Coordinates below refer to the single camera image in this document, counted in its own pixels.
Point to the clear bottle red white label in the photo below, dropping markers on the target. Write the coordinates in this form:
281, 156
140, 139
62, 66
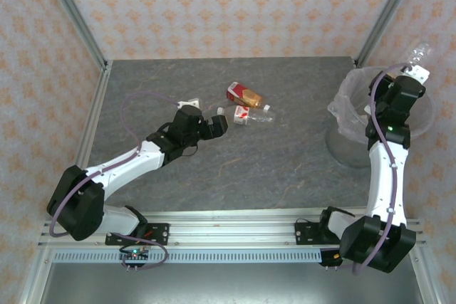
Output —
418, 55
246, 114

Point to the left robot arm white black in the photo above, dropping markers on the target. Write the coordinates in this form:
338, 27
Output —
124, 168

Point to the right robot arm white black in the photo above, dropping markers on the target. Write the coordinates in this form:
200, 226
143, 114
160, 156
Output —
386, 183

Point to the white mesh trash bin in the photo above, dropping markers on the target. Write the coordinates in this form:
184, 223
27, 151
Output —
351, 104

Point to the red and gold carton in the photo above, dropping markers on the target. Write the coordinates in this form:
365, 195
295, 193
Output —
246, 95

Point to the small circuit board with led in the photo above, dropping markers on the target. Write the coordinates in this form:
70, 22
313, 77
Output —
135, 254
331, 259

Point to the grey metal shelf panel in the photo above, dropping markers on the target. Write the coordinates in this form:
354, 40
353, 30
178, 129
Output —
213, 282

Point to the aluminium frame post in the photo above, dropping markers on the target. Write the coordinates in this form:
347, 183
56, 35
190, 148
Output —
388, 12
75, 15

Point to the aluminium table side rail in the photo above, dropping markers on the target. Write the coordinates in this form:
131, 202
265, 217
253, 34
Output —
89, 129
425, 282

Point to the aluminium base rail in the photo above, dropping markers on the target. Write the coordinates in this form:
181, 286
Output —
231, 229

